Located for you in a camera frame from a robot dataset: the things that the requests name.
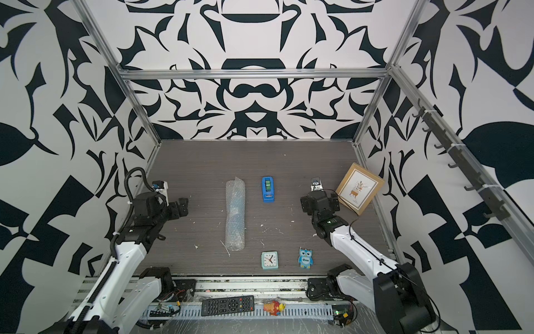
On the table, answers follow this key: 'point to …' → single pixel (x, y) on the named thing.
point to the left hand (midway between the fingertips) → (172, 198)
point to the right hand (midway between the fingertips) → (319, 192)
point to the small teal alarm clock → (270, 260)
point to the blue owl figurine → (305, 258)
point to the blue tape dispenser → (268, 189)
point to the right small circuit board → (342, 314)
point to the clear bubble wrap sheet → (235, 220)
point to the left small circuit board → (163, 311)
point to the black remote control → (227, 305)
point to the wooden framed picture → (358, 188)
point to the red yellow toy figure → (274, 307)
